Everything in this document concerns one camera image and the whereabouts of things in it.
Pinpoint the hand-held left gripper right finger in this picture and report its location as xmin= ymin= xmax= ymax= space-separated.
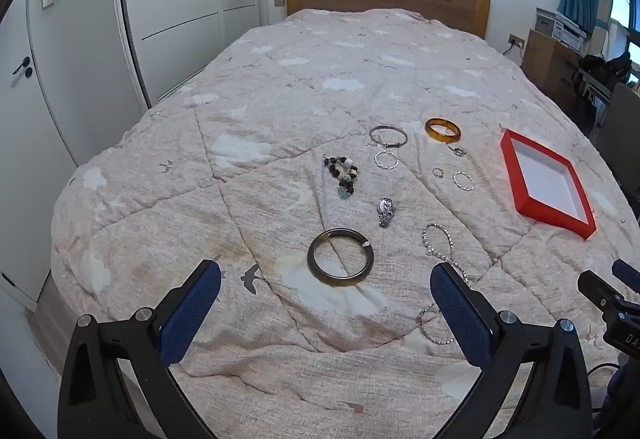
xmin=430 ymin=261 xmax=593 ymax=439

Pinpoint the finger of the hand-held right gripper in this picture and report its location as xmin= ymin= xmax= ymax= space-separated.
xmin=612 ymin=259 xmax=640 ymax=291
xmin=577 ymin=270 xmax=627 ymax=316

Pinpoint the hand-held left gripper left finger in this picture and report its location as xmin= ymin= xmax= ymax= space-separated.
xmin=57 ymin=259 xmax=222 ymax=439

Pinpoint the red shallow box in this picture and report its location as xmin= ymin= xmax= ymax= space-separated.
xmin=500 ymin=129 xmax=598 ymax=241

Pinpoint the amber bangle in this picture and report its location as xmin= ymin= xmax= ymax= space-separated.
xmin=425 ymin=118 xmax=462 ymax=145

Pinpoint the thin silver bangle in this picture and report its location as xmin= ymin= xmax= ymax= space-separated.
xmin=369 ymin=125 xmax=408 ymax=150

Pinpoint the dark brown bangle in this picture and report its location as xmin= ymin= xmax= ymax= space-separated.
xmin=306 ymin=228 xmax=375 ymax=289

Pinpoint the silver wristwatch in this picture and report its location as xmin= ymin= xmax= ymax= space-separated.
xmin=376 ymin=197 xmax=397 ymax=229

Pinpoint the grey chair back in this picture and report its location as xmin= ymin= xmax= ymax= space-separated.
xmin=597 ymin=83 xmax=640 ymax=200

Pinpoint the black chair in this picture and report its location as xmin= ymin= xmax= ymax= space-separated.
xmin=572 ymin=52 xmax=633 ymax=106

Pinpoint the pink printed blanket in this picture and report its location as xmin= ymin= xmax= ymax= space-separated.
xmin=50 ymin=8 xmax=640 ymax=439

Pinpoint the wooden cabinet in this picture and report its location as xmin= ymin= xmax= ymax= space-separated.
xmin=520 ymin=29 xmax=583 ymax=95

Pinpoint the white door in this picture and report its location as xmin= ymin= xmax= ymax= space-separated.
xmin=0 ymin=0 xmax=132 ymax=315

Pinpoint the white printer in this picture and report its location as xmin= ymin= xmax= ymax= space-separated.
xmin=535 ymin=8 xmax=587 ymax=51

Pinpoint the silver crystal chain necklace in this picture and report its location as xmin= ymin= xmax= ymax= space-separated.
xmin=416 ymin=222 xmax=468 ymax=346

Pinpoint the black and white beaded bracelet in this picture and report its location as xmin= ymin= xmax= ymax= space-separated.
xmin=322 ymin=154 xmax=361 ymax=199

